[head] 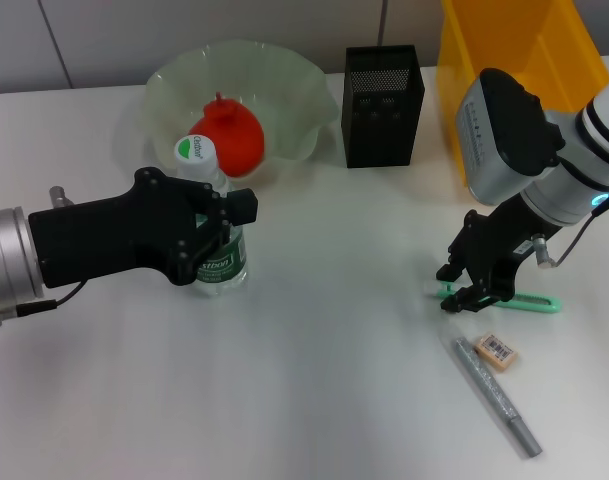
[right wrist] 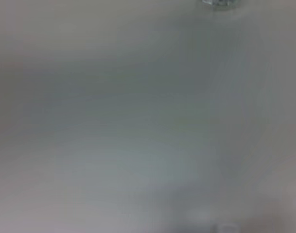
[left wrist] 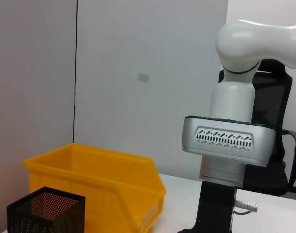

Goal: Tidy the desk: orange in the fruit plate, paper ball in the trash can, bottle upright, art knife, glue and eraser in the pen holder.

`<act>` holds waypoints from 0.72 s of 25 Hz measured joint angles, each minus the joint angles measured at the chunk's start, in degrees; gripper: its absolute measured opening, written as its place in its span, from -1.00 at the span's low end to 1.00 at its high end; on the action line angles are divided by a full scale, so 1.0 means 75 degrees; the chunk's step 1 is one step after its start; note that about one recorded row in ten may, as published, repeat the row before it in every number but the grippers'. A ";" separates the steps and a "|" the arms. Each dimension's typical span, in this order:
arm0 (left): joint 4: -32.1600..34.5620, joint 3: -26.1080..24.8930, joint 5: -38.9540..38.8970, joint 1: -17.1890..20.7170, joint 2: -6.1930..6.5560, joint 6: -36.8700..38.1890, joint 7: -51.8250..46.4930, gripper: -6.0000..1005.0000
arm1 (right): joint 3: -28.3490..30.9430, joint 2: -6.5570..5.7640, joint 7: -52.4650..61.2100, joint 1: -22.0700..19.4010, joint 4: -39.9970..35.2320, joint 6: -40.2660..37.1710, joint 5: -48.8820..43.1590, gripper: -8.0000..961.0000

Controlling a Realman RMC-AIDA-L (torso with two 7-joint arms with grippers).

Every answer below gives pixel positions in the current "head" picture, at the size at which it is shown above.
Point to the clear green-label water bottle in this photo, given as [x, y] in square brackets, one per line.
[219, 272]

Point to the yellow plastic bin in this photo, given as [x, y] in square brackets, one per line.
[534, 50]

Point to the green utility knife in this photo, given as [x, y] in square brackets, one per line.
[534, 302]

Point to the red pomegranate toy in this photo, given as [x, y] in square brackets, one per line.
[239, 140]

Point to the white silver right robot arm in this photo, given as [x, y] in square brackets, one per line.
[559, 190]

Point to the beige eraser with barcode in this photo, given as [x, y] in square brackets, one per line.
[494, 351]

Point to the grey pen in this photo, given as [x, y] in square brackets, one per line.
[489, 385]

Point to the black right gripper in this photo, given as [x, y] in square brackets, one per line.
[499, 245]

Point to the black mesh pen holder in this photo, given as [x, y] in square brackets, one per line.
[379, 135]

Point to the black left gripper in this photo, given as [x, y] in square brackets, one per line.
[114, 235]

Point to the green glass fruit bowl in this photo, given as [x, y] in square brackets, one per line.
[294, 100]

